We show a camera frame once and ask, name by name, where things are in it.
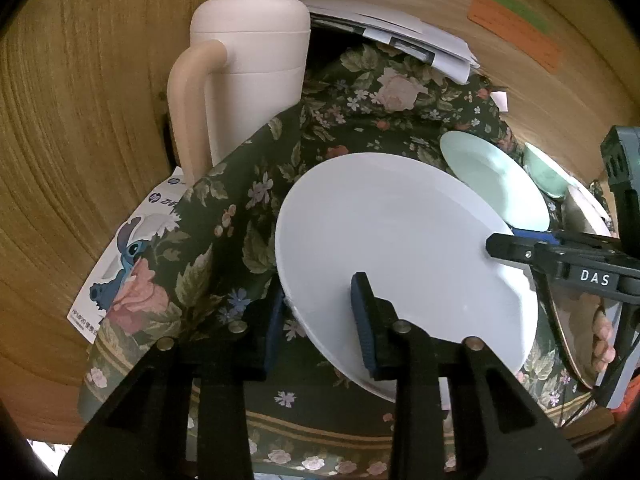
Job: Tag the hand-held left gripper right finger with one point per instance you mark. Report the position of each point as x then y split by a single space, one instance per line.
362 325

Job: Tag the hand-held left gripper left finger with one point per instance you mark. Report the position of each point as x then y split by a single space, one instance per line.
275 332

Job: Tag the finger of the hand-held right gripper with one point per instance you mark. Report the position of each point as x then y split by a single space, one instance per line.
520 252

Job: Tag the white bowl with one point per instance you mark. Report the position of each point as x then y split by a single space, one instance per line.
575 305

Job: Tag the light green plate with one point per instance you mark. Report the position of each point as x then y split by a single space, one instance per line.
495 180

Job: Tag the light green bowl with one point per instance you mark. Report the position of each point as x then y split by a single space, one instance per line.
542 170

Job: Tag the large white plate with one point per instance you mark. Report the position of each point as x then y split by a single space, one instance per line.
400 230

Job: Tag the person's right hand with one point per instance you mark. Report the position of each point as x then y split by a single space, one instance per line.
602 342

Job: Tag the small white paper scrap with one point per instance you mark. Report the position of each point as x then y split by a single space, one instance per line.
500 101

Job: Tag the orange paper note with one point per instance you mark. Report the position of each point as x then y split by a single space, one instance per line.
520 40

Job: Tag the Stitch cartoon paper sheet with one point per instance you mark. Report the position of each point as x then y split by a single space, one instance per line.
115 260

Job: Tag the green paper note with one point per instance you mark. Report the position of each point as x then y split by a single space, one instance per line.
520 10

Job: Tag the dark floral tablecloth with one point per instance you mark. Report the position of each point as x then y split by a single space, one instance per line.
320 125

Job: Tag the stack of white papers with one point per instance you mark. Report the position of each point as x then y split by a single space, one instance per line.
380 20

